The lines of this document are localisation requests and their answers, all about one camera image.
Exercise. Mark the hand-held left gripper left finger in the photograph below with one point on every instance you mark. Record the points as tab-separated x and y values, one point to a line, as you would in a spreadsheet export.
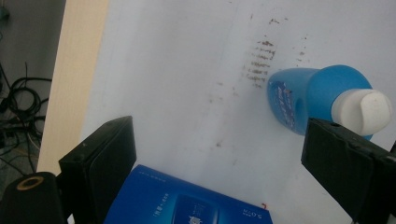
99	168

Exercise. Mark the blue bottle with white cap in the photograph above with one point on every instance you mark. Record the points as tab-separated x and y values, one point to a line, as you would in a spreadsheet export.
320	93

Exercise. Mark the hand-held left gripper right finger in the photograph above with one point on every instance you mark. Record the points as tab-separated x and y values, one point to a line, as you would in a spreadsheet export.
339	165

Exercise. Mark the blue printed box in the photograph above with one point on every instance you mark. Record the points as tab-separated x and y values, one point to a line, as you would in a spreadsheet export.
174	202

